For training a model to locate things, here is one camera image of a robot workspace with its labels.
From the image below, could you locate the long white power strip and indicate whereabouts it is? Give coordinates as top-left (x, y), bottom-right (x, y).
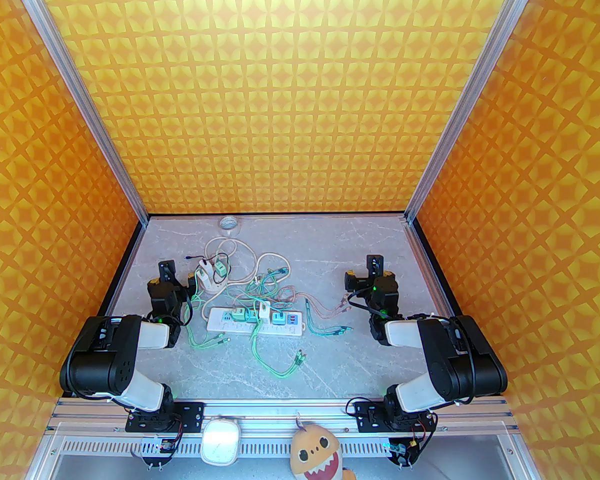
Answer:
top-left (207, 306), bottom-right (306, 335)

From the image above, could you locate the small circuit board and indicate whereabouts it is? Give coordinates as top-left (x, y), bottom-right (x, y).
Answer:
top-left (387, 435), bottom-right (423, 469)
top-left (139, 435), bottom-right (181, 469)

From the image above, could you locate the white square lamp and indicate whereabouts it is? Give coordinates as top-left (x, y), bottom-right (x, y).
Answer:
top-left (201, 416), bottom-right (242, 466)

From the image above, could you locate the yellow shark plush toy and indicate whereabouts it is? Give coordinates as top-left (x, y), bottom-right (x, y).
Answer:
top-left (290, 420), bottom-right (358, 480)

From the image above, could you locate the round socket white power cable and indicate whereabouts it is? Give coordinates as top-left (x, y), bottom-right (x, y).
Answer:
top-left (205, 237), bottom-right (255, 299)

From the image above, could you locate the light green multi-head cable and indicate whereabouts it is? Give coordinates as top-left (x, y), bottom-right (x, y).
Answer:
top-left (187, 288), bottom-right (233, 351)

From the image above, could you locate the teal multi-head cable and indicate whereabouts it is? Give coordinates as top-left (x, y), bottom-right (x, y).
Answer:
top-left (305, 313), bottom-right (354, 340)

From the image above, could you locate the power strip thin white cable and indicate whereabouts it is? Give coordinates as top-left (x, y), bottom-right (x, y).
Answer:
top-left (207, 252), bottom-right (295, 319)

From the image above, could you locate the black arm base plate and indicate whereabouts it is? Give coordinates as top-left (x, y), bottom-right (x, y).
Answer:
top-left (352, 400), bottom-right (438, 434)
top-left (125, 400), bottom-right (206, 434)

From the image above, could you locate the aluminium front frame rail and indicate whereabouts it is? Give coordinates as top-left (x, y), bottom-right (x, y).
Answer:
top-left (45, 397), bottom-right (523, 480)

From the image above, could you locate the aluminium frame post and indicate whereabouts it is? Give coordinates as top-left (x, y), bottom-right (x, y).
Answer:
top-left (10, 0), bottom-right (151, 226)
top-left (405, 0), bottom-right (546, 225)

